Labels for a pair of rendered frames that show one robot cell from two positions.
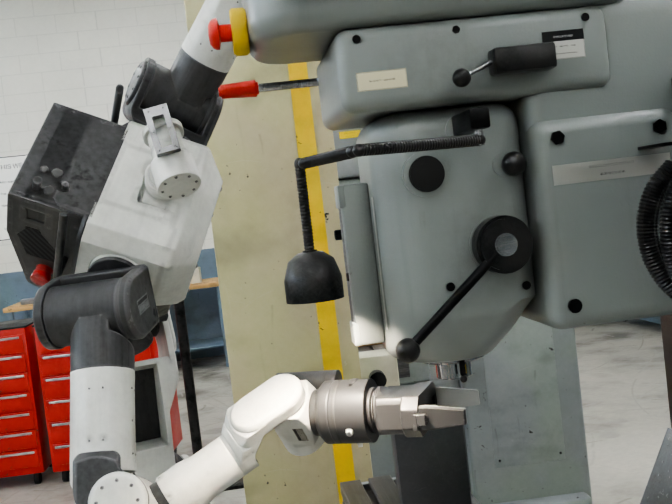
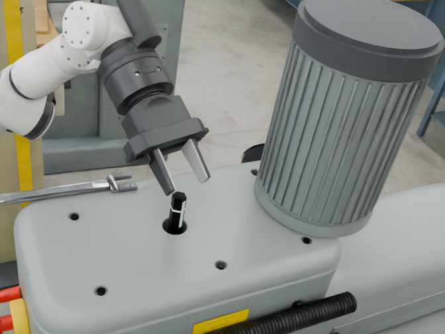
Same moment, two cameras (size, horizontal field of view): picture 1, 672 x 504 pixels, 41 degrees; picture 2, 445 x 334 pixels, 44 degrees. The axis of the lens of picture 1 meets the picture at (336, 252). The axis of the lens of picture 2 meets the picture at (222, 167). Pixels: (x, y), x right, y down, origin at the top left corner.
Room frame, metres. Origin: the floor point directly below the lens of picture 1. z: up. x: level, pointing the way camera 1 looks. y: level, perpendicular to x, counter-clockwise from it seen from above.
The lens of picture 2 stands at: (0.64, 0.07, 2.47)
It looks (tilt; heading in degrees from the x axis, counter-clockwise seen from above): 37 degrees down; 335
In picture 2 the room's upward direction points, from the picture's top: 11 degrees clockwise
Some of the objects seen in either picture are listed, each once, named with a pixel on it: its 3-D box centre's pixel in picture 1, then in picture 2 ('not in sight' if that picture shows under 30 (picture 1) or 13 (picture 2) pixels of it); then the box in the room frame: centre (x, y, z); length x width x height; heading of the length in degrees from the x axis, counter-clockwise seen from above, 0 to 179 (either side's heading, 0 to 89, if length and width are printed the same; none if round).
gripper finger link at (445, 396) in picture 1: (458, 397); not in sight; (1.26, -0.15, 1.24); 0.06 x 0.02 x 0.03; 71
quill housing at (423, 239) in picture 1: (442, 234); not in sight; (1.20, -0.14, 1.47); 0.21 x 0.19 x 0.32; 6
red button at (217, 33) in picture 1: (221, 33); (2, 324); (1.18, 0.11, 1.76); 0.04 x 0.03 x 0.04; 6
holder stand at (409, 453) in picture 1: (426, 448); not in sight; (1.65, -0.12, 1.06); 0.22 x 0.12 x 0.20; 179
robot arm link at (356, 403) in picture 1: (385, 411); not in sight; (1.24, -0.04, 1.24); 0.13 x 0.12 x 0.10; 161
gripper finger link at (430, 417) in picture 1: (441, 418); not in sight; (1.15, -0.11, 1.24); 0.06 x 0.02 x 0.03; 71
